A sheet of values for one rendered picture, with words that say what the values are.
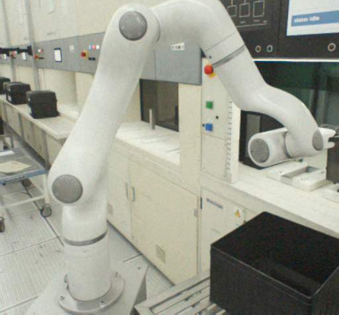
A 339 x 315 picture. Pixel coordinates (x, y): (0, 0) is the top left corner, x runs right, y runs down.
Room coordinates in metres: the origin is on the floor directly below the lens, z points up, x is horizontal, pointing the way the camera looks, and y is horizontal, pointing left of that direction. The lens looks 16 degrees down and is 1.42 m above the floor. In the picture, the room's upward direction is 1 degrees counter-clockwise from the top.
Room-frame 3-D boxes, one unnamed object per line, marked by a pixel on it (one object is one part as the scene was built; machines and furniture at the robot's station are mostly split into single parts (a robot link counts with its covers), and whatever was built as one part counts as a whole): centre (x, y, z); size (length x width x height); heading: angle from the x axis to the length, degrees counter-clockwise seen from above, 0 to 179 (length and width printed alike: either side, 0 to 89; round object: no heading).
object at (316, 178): (1.34, -0.58, 0.89); 0.22 x 0.21 x 0.04; 124
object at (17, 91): (4.35, 2.01, 0.93); 0.30 x 0.28 x 0.26; 37
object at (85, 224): (0.82, 0.24, 1.07); 0.19 x 0.12 x 0.24; 0
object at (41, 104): (3.37, 1.33, 0.93); 0.30 x 0.28 x 0.26; 31
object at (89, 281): (0.79, 0.24, 0.85); 0.19 x 0.19 x 0.18
